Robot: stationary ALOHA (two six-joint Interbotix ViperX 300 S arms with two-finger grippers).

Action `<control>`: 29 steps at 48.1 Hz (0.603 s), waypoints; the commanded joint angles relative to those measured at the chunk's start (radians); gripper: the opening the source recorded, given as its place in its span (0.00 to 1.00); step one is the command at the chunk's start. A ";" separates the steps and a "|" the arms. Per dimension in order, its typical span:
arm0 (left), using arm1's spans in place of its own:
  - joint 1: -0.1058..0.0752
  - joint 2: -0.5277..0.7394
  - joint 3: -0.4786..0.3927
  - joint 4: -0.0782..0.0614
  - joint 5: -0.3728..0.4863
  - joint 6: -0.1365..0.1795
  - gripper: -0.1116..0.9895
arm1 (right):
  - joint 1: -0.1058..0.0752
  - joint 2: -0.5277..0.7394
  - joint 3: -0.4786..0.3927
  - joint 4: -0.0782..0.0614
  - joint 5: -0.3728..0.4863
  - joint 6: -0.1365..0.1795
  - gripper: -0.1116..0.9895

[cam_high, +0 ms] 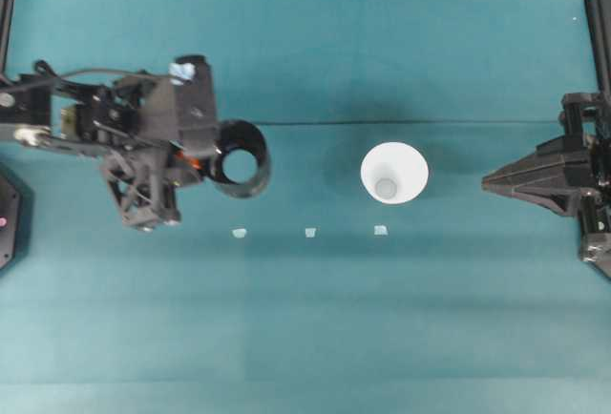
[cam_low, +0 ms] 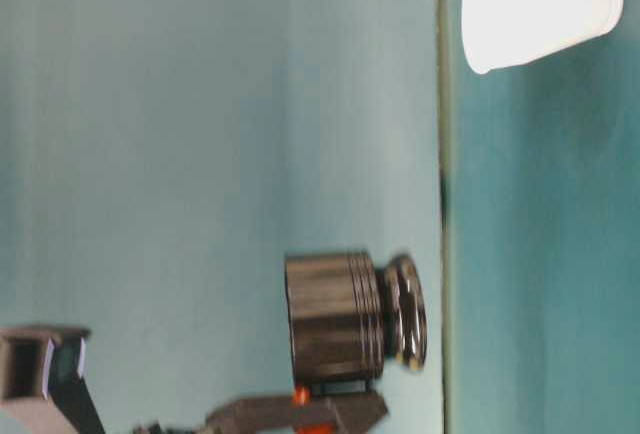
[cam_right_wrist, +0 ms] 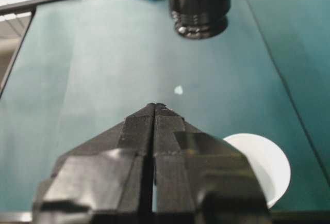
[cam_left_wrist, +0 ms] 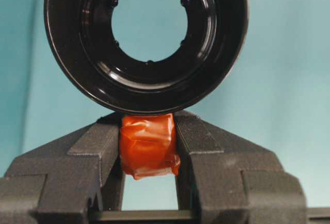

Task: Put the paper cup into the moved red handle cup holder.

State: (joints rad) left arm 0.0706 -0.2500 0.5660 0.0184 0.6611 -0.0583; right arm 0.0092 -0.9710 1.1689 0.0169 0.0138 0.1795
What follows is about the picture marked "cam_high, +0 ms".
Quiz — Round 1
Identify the white paper cup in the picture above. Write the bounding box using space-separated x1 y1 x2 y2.
360 141 430 205

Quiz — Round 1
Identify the black cup holder red handle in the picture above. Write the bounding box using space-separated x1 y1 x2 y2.
177 118 273 202

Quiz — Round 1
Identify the black metal frame rail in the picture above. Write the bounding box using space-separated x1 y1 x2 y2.
0 0 18 79
582 0 611 95

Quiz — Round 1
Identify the thin black camera cable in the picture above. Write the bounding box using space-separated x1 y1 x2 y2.
32 59 150 82

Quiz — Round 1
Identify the blue-green table cloth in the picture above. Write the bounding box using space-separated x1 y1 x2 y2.
0 0 611 414

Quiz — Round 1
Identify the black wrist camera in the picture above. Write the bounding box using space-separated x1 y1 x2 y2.
172 52 219 146

